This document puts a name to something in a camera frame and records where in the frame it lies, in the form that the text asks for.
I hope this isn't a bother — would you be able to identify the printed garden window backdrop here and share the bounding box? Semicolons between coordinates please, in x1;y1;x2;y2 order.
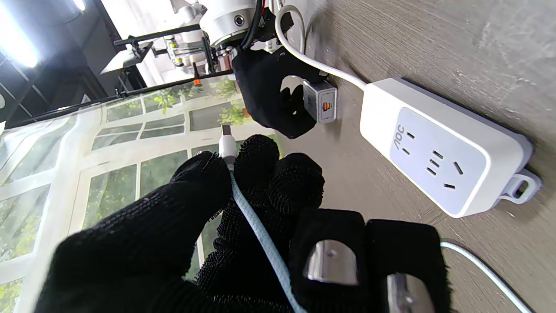
0;74;283;313

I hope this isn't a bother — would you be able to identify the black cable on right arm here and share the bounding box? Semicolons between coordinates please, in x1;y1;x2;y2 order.
241;0;263;48

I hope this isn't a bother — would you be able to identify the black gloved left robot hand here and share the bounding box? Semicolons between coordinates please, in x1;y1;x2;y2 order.
35;135;452;313

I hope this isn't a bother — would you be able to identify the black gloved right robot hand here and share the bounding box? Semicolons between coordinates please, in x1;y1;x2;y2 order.
232;46;335;140

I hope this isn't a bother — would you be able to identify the white power strip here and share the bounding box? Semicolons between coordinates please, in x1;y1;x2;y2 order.
360;77;543;219

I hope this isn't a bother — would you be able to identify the white power cord with plug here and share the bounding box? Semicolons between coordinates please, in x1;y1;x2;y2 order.
275;4;367;91

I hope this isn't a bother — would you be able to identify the grey USB charger block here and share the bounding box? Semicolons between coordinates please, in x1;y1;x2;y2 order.
303;80;338;124

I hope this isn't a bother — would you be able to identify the light blue USB cable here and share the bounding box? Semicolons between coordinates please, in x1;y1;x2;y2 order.
218;125;533;313

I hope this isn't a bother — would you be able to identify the bright ceiling light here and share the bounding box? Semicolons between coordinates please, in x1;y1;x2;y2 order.
0;9;40;68

